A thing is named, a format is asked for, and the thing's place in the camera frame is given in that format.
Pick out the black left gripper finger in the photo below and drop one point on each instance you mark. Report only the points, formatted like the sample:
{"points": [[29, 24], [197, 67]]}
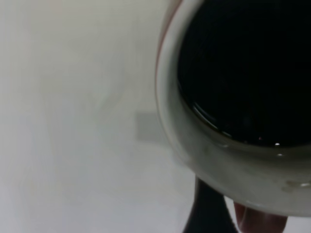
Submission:
{"points": [[209, 213]]}

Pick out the red ceramic mug with coffee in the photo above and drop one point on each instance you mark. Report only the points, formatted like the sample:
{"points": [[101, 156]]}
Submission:
{"points": [[194, 150]]}

